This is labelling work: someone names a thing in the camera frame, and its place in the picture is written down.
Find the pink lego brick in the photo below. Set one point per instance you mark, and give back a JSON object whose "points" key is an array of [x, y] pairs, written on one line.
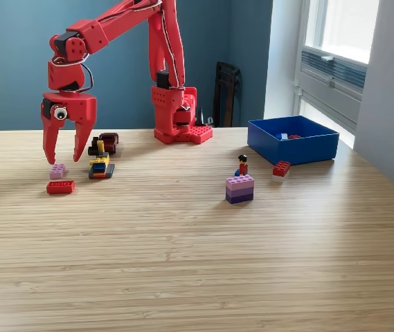
{"points": [[58, 172]]}

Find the yellow black toy digger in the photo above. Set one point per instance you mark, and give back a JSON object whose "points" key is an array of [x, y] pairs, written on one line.
{"points": [[101, 169]]}

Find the red lego brick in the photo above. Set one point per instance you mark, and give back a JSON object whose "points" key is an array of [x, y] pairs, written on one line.
{"points": [[60, 187]]}

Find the blue and white brick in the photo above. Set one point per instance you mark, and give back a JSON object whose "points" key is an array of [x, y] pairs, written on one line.
{"points": [[281, 136]]}

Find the red and white brick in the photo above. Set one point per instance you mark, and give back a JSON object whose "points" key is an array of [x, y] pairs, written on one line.
{"points": [[294, 137]]}

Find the blue plastic bin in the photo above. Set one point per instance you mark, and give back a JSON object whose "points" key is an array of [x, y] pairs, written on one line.
{"points": [[307, 152]]}

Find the red lego toy figure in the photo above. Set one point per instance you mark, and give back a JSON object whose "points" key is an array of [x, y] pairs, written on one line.
{"points": [[243, 167]]}

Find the dark red toy car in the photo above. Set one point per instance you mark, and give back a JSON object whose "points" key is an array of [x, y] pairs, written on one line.
{"points": [[110, 141]]}

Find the pink purple brick stack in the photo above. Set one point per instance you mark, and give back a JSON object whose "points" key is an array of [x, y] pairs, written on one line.
{"points": [[240, 190]]}

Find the red brick on white brick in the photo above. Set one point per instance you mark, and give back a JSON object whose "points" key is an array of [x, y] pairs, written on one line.
{"points": [[281, 168]]}

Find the grey window vent grille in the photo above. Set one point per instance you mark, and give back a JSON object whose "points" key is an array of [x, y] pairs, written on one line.
{"points": [[349, 71]]}

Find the white window frame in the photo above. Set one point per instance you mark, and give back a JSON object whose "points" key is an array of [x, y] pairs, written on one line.
{"points": [[349, 27]]}

